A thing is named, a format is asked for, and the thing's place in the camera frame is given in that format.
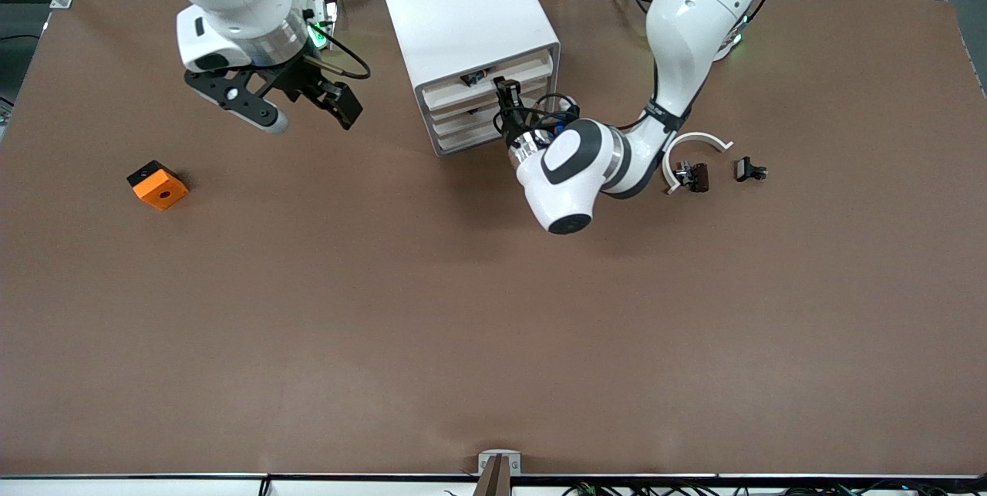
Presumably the orange block with hole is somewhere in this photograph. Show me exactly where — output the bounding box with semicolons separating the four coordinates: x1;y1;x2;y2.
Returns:
126;160;190;211

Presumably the dark brown small component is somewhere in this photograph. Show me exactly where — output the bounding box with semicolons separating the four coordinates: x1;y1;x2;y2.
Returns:
675;161;711;194

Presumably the brown table mat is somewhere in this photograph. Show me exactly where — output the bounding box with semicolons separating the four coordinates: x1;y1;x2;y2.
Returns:
0;0;987;478

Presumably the white curved plastic ring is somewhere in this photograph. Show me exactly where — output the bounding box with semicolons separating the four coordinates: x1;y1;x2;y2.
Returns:
662;132;735;196

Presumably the grey metal bracket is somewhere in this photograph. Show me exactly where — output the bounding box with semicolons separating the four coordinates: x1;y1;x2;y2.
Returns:
477;449;523;476

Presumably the white table edge rail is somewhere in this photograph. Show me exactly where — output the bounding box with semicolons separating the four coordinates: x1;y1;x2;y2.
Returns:
0;476;987;496

